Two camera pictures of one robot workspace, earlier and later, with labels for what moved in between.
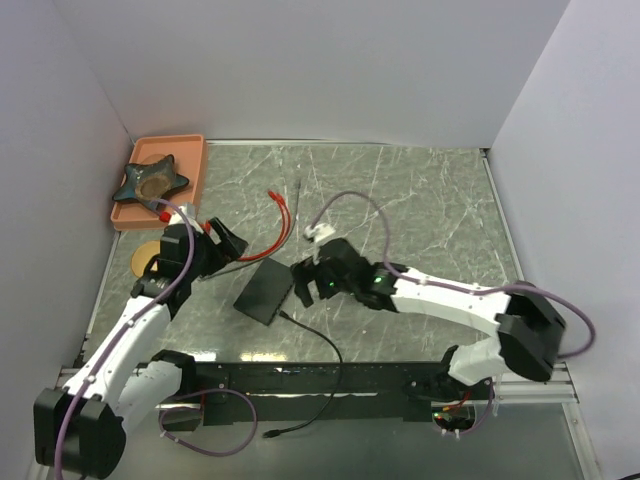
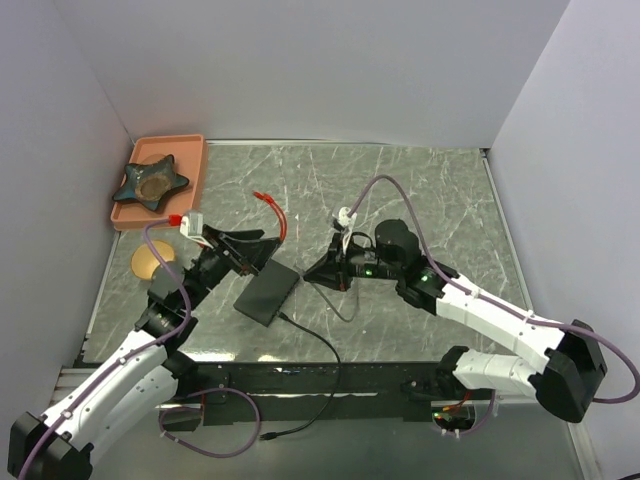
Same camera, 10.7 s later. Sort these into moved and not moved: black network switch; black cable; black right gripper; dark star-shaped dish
Moved: black right gripper
Not moved: dark star-shaped dish; black cable; black network switch
